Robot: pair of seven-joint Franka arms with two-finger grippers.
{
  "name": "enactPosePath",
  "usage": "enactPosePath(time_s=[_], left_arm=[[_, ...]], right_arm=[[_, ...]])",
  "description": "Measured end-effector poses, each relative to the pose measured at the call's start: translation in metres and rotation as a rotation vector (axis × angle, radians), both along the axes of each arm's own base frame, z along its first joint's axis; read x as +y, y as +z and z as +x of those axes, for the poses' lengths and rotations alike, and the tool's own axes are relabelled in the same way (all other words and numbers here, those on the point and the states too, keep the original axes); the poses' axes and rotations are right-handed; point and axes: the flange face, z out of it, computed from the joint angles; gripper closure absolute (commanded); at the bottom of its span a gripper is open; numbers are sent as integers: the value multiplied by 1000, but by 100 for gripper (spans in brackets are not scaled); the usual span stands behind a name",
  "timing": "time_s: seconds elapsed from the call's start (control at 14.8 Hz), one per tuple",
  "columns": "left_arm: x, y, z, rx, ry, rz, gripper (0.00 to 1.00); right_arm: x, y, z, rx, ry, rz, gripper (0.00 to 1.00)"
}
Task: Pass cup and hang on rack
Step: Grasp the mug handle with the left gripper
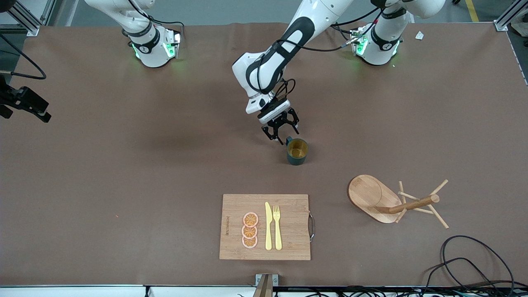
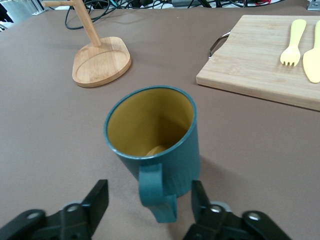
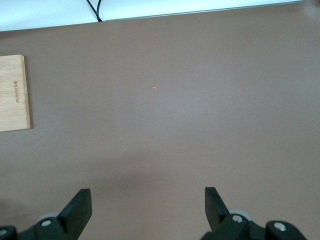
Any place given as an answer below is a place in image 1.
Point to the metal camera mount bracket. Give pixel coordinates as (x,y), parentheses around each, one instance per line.
(267,284)

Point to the wooden mug rack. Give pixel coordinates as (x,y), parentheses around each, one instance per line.
(369,196)

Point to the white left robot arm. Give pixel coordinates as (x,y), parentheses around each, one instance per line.
(243,72)

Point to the white table edge rail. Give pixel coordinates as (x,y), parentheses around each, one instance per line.
(82,291)

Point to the bamboo cutting board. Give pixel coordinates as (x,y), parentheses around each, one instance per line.
(288,231)

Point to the brown table mat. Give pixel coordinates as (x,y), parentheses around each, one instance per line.
(165,165)

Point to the aluminium frame profile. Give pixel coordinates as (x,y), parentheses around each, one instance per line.
(29,25)
(509,14)

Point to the dark teal mug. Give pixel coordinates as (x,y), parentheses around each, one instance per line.
(297,159)

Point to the yellow plastic fork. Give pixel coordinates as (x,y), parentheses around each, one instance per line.
(277,235)

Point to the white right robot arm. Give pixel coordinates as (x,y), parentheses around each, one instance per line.
(152,55)

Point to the yellow plastic knife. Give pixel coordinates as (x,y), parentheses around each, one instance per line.
(268,231)

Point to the white paper scrap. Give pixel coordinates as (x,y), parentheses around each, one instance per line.
(419,35)

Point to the orange slice toy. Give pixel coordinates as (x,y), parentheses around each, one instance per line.
(249,241)
(250,219)
(249,232)

